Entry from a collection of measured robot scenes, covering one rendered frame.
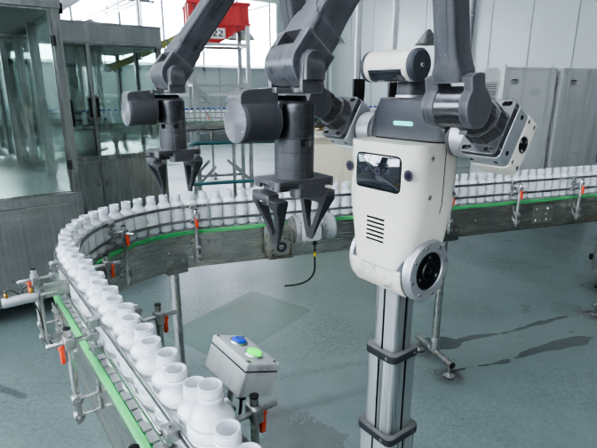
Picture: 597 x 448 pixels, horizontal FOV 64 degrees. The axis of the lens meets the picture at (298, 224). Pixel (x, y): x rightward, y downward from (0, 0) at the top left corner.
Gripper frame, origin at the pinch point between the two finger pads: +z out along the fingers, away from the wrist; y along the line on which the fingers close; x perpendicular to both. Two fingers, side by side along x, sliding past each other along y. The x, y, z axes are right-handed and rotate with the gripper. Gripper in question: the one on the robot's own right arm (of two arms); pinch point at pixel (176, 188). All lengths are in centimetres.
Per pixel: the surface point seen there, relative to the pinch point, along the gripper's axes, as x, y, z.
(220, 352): 23.3, 2.6, 29.2
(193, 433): 45, 19, 26
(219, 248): -90, -56, 51
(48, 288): -40, 23, 33
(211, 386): 43.0, 14.2, 21.2
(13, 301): -39, 32, 34
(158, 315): -3.5, 5.3, 31.1
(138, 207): -97, -22, 27
